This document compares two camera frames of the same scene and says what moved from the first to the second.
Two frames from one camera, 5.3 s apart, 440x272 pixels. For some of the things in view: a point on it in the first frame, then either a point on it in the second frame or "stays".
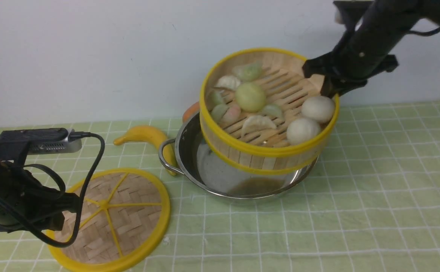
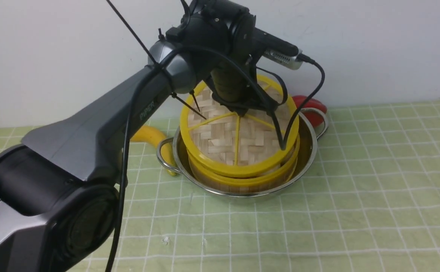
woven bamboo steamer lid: x=125 y=218 → x=217 y=138
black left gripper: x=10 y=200 → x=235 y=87
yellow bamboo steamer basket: x=260 y=114 → x=244 y=177
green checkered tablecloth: x=386 y=197 stays
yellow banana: x=157 y=136 stays
